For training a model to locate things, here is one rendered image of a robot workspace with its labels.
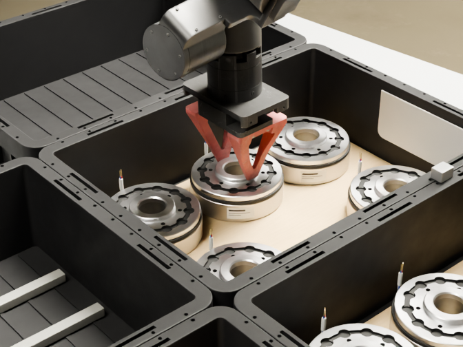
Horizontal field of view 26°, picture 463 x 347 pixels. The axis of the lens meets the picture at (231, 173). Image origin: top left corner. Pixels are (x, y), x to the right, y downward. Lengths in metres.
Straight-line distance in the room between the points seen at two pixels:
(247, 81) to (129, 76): 0.39
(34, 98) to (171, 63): 0.42
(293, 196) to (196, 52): 0.25
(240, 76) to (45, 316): 0.30
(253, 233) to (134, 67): 0.42
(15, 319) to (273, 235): 0.28
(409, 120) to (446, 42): 2.32
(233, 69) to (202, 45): 0.07
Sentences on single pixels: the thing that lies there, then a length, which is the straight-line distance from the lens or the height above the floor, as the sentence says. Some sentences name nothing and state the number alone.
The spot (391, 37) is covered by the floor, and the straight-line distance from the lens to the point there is 3.46.
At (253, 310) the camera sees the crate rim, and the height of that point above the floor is 0.93.
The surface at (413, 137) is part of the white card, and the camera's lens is 1.15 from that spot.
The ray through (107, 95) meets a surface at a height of 0.83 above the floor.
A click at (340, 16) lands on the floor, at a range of 3.59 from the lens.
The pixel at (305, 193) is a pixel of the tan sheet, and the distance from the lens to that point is 1.13.
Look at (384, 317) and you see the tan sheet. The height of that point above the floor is 0.83.
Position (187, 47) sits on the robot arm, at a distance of 0.94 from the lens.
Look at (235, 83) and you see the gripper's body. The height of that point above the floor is 0.99.
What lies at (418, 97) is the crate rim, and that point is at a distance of 1.13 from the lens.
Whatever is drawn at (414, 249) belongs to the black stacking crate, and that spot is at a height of 0.88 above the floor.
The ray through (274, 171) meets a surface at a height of 0.86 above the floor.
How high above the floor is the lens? 1.46
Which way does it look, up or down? 33 degrees down
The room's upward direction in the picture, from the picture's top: straight up
